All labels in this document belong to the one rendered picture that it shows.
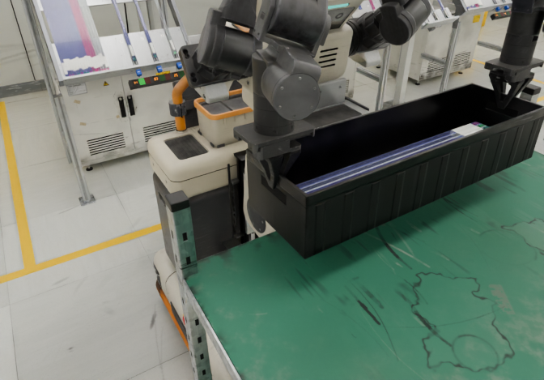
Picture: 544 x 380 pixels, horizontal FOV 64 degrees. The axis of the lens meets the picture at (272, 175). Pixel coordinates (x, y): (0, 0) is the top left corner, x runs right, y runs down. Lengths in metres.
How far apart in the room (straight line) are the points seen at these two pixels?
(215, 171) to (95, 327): 0.94
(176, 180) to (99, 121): 1.57
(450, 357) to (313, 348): 0.18
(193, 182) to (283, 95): 0.86
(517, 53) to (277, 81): 0.59
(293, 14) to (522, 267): 0.57
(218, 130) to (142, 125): 1.59
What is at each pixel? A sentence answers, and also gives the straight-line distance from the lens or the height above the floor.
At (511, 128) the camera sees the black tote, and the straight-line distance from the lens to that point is 0.92.
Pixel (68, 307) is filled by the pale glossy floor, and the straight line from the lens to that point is 2.13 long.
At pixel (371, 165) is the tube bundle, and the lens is 0.82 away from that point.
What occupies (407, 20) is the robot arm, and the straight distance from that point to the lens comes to 1.06.
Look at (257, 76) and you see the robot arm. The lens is 0.58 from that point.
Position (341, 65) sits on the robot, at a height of 1.13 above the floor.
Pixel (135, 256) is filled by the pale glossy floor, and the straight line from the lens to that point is 2.26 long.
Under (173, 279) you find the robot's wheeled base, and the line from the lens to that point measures 1.71.
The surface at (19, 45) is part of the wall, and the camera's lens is 4.35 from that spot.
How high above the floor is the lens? 1.48
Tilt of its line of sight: 33 degrees down
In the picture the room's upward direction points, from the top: straight up
